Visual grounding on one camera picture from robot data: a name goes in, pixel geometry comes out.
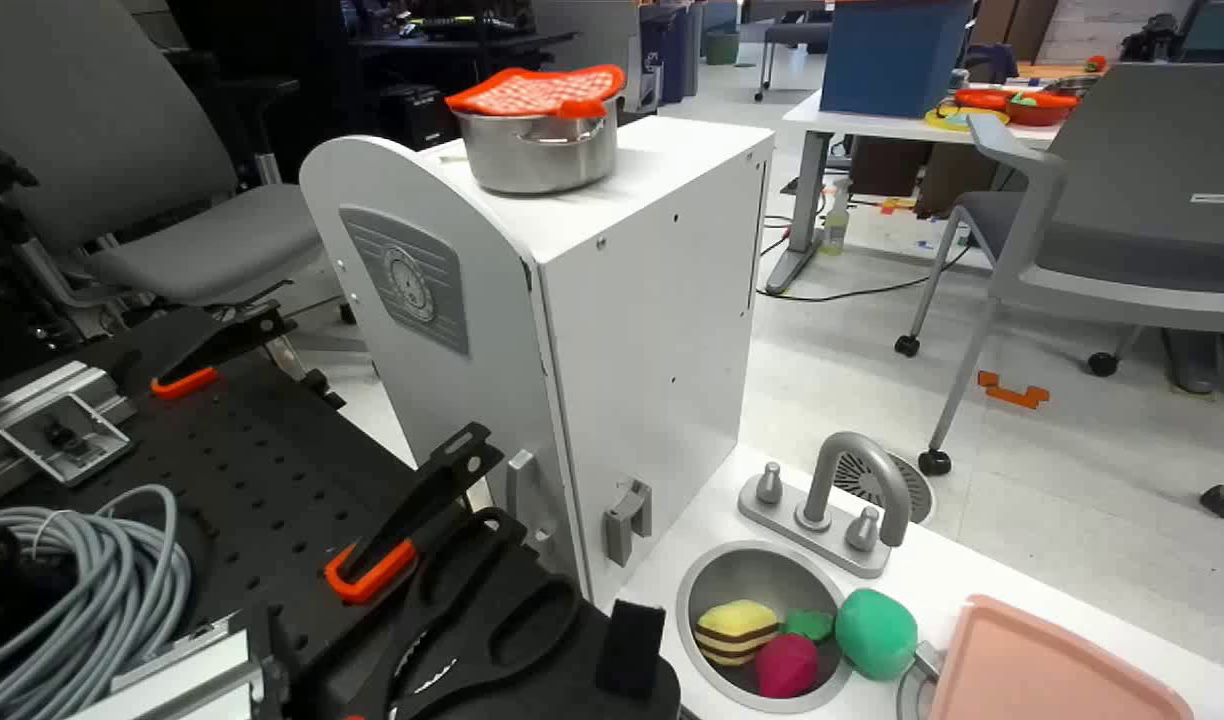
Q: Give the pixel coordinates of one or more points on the stainless steel pot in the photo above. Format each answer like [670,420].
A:
[538,160]

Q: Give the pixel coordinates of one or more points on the orange patterned cloth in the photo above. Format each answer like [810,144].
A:
[534,90]

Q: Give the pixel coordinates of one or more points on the white toy kitchen cabinet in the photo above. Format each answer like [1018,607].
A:
[637,306]

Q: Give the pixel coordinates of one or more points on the gray toy faucet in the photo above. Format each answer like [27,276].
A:
[836,460]

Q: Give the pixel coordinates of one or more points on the round metal sink bowl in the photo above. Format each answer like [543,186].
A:
[759,575]

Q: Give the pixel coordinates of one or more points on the white spray bottle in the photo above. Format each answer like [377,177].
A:
[836,223]

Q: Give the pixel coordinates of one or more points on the black rectangular block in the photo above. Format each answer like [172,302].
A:
[631,650]

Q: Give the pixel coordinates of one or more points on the yellow striped toy sponge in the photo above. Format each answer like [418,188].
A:
[737,635]

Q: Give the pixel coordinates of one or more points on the small green toy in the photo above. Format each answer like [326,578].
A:
[810,626]

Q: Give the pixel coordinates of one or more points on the white office desk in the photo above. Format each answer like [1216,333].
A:
[854,124]

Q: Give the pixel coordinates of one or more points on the pink toy ball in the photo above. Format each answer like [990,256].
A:
[789,665]

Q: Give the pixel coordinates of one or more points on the teal rounded toy block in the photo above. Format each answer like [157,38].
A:
[876,637]

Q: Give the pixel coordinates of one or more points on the blue plastic storage bin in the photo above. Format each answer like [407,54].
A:
[893,63]

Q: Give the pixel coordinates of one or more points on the yellow green plate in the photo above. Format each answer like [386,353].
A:
[948,122]

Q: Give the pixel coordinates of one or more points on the orange plastic tray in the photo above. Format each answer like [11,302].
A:
[1018,101]

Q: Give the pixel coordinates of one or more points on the pink plastic tray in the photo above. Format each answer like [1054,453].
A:
[1039,672]

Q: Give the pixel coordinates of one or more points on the silver mounting plate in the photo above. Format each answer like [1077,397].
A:
[67,440]

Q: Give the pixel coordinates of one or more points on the gray office chair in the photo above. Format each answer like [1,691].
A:
[1147,200]
[92,122]

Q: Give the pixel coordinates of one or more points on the silver metal bracket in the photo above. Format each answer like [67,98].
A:
[186,683]

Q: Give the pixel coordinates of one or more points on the aluminium extrusion rail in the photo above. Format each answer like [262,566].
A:
[27,402]

